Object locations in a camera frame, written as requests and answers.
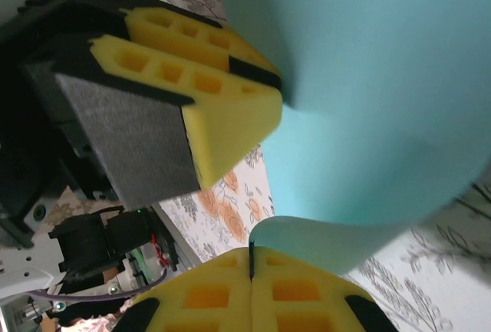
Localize light blue cloth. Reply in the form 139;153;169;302
209;0;491;278

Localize purple cable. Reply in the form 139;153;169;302
28;268;170;304

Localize floral table mat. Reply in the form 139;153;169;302
53;0;491;332

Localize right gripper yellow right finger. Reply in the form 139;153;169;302
249;242;400;332

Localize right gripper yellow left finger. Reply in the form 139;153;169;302
113;247;253;332

